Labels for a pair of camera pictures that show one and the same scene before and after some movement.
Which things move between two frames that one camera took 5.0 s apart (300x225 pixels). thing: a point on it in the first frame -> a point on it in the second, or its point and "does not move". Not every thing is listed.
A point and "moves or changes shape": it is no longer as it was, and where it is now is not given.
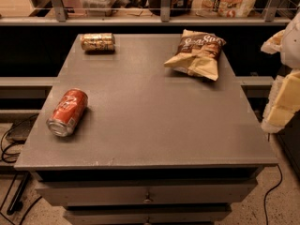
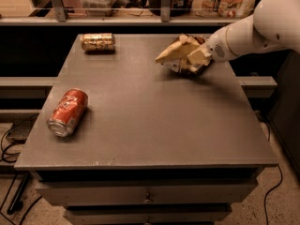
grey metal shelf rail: x=62 y=19 does not move
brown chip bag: x=198 y=54 moves or changes shape
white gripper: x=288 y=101 -> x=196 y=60
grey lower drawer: x=143 y=217 does not move
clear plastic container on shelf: x=98 y=1 does not move
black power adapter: x=20 y=129 does not move
